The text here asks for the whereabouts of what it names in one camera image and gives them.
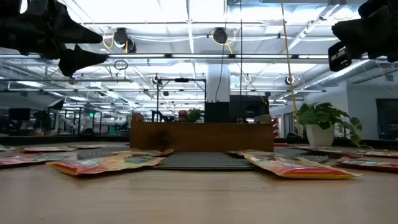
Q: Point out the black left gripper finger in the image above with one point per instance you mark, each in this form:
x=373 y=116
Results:
x=77 y=60
x=77 y=34

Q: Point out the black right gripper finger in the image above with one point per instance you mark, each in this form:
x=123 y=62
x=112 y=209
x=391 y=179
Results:
x=354 y=29

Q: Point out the wooden three-compartment tea box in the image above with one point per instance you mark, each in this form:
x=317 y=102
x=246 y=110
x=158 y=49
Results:
x=202 y=137

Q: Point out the black desk monitor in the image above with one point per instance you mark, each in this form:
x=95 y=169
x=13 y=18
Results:
x=19 y=114

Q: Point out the green plant in white pot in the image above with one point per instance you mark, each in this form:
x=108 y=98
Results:
x=320 y=135

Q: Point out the person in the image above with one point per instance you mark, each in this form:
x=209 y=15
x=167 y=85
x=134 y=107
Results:
x=183 y=115

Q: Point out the small green background plant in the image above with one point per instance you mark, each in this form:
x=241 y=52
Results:
x=194 y=115

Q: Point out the large black monitor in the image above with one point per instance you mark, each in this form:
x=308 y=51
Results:
x=248 y=107

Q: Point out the white square column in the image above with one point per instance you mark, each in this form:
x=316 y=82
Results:
x=211 y=84

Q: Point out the black cabinet box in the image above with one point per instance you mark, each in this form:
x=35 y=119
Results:
x=216 y=112

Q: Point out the grey round woven placemat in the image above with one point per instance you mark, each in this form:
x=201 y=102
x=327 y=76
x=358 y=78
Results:
x=202 y=161

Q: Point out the silver ventilation duct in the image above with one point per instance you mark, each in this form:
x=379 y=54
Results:
x=342 y=73

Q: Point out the black table edge frame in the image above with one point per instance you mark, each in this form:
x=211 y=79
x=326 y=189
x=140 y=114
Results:
x=46 y=140

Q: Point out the black background rig frame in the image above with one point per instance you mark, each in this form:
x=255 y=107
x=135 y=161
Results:
x=182 y=80

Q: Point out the red white striped post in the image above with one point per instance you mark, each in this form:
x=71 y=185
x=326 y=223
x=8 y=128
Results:
x=275 y=127

